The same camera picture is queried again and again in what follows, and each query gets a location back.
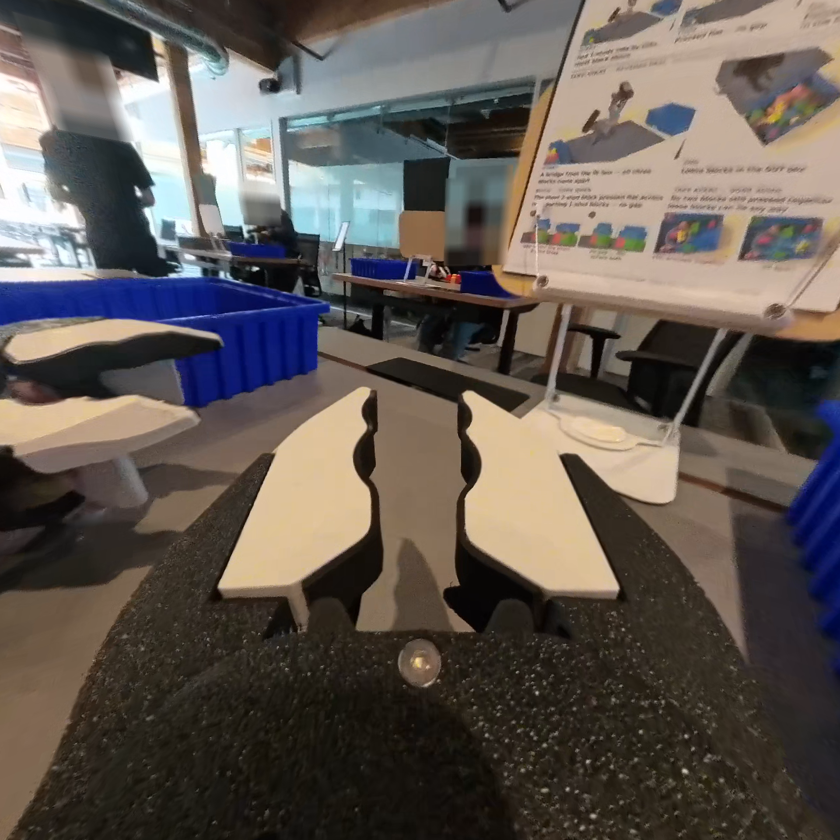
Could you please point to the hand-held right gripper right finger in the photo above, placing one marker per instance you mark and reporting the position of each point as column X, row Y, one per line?
column 531, row 518

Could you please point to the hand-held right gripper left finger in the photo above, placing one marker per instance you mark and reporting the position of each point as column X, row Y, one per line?
column 295, row 518

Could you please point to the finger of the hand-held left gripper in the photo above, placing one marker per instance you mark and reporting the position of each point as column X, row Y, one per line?
column 85, row 341
column 79, row 426

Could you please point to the blue plastic bin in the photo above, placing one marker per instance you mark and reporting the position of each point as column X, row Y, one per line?
column 256, row 250
column 380, row 269
column 482, row 284
column 262, row 341
column 820, row 525

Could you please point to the person's left hand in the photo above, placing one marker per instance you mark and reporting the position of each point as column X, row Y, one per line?
column 36, row 392

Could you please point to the white board document stand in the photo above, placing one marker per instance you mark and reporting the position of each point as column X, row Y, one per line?
column 210, row 220

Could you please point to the wooden office desk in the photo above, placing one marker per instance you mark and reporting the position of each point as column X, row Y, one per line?
column 394, row 287
column 262, row 261

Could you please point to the black office chair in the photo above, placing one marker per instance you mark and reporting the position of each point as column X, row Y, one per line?
column 663, row 367
column 310, row 256

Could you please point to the small sign stand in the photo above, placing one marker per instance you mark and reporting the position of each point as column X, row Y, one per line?
column 341, row 236

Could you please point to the tan board document stand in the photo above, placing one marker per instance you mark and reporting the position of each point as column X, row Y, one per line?
column 423, row 233

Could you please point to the black ceiling fixture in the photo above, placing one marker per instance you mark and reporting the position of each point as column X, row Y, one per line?
column 272, row 84

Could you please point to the printed instruction sheet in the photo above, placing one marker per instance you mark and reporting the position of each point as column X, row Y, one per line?
column 695, row 151

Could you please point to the silver ventilation duct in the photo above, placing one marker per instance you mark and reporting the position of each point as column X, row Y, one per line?
column 197, row 46

